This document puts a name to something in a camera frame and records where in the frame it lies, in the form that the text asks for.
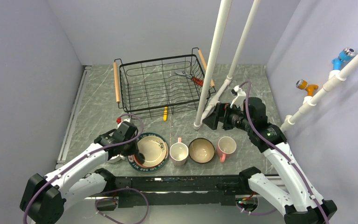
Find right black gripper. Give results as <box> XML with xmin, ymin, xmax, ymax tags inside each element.
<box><xmin>203</xmin><ymin>102</ymin><xmax>253</xmax><ymax>132</ymax></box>

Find green rimmed white plate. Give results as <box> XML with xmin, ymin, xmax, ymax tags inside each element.
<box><xmin>127</xmin><ymin>133</ymin><xmax>169</xmax><ymax>173</ymax></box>

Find cream plate with black spot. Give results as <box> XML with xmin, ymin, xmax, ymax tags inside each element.
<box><xmin>137</xmin><ymin>136</ymin><xmax>167</xmax><ymax>168</ymax></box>

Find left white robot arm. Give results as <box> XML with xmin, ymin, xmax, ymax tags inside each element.
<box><xmin>20</xmin><ymin>119</ymin><xmax>143</xmax><ymax>224</ymax></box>

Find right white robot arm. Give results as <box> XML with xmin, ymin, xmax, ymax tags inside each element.
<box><xmin>203</xmin><ymin>97</ymin><xmax>337</xmax><ymax>224</ymax></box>

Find pink mug right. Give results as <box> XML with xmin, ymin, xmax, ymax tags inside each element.
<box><xmin>216</xmin><ymin>136</ymin><xmax>237</xmax><ymax>163</ymax></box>

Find pink mug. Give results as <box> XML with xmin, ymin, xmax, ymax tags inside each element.
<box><xmin>169</xmin><ymin>137</ymin><xmax>189</xmax><ymax>166</ymax></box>
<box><xmin>216</xmin><ymin>136</ymin><xmax>237</xmax><ymax>163</ymax></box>

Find pink mug left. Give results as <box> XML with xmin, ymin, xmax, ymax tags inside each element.
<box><xmin>169</xmin><ymin>137</ymin><xmax>189</xmax><ymax>166</ymax></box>

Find dark bowl cream inside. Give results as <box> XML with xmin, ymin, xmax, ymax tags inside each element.
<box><xmin>188</xmin><ymin>138</ymin><xmax>215</xmax><ymax>163</ymax></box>

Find orange tap on pipe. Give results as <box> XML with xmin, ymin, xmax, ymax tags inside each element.
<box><xmin>296</xmin><ymin>79</ymin><xmax>319</xmax><ymax>97</ymax></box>

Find blue tap on pipe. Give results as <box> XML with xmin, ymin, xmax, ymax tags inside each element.
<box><xmin>331</xmin><ymin>48</ymin><xmax>356</xmax><ymax>70</ymax></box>

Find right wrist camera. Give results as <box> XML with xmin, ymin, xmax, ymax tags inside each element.
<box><xmin>230</xmin><ymin>85</ymin><xmax>247</xmax><ymax>108</ymax></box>

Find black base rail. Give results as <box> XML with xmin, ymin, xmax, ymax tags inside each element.
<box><xmin>96</xmin><ymin>175</ymin><xmax>258</xmax><ymax>210</ymax></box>

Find yellow handled utensil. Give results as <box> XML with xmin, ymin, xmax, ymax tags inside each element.
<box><xmin>163</xmin><ymin>106</ymin><xmax>168</xmax><ymax>121</ymax></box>

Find red handled scissors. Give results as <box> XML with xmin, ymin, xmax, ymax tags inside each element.
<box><xmin>175</xmin><ymin>70</ymin><xmax>203</xmax><ymax>86</ymax></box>

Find black wire dish rack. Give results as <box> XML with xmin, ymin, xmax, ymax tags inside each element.
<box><xmin>113</xmin><ymin>48</ymin><xmax>207</xmax><ymax>118</ymax></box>

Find white pvc pipe frame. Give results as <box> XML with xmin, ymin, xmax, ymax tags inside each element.
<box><xmin>193</xmin><ymin>0</ymin><xmax>358</xmax><ymax>133</ymax></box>

